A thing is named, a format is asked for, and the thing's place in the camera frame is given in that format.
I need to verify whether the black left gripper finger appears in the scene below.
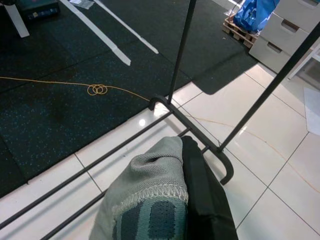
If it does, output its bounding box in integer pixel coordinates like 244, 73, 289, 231
179, 134, 238, 240

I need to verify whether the grey green garment white lining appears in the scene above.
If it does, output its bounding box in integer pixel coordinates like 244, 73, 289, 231
89, 136, 189, 240

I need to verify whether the black metal clothes rack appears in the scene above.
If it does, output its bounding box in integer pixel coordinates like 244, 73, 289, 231
0, 0, 320, 240

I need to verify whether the grey box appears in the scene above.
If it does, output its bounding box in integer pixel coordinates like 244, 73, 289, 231
248, 0, 320, 75

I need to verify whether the wooden pallet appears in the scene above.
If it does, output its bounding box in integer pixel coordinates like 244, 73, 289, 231
222, 15, 261, 49

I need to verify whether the long white strip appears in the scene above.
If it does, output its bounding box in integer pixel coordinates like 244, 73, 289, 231
59, 0, 132, 67
93, 0, 160, 55

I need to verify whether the blue bag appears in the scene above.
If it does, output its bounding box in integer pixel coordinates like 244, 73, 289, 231
233, 0, 276, 34

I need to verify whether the flat clear packet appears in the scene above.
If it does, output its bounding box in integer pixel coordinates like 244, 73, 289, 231
70, 0, 94, 10

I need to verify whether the dark blue box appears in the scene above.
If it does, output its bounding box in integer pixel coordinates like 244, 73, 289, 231
19, 0, 61, 21

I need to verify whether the white bench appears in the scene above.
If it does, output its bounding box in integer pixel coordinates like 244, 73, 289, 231
3, 0, 31, 39

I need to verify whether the thin yellow cord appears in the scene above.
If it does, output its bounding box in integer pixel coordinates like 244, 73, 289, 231
0, 76, 320, 195

